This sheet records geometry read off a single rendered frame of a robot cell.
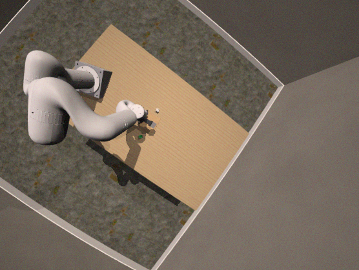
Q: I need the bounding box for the tan textured mat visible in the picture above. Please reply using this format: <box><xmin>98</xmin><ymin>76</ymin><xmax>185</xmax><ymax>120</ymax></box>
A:
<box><xmin>138</xmin><ymin>111</ymin><xmax>161</xmax><ymax>133</ymax></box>

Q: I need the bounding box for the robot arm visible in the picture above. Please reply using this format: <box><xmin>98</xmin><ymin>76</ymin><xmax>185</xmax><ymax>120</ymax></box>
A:
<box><xmin>23</xmin><ymin>50</ymin><xmax>157</xmax><ymax>145</ymax></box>

